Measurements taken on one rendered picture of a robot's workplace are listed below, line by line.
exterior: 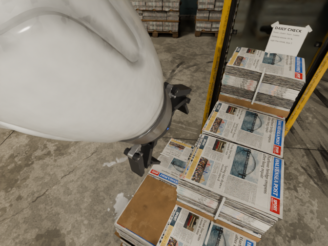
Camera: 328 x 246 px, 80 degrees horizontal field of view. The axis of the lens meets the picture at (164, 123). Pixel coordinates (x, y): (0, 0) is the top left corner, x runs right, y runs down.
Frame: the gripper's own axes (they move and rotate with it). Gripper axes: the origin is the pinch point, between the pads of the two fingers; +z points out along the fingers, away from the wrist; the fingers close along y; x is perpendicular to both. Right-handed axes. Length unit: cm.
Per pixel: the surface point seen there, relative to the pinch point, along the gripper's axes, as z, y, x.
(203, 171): 39.6, 4.6, 11.0
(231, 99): 69, -38, 6
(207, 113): 149, -43, -11
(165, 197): 80, 32, -1
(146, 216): 72, 45, -4
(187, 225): 50, 30, 16
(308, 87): 105, -82, 47
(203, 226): 52, 26, 22
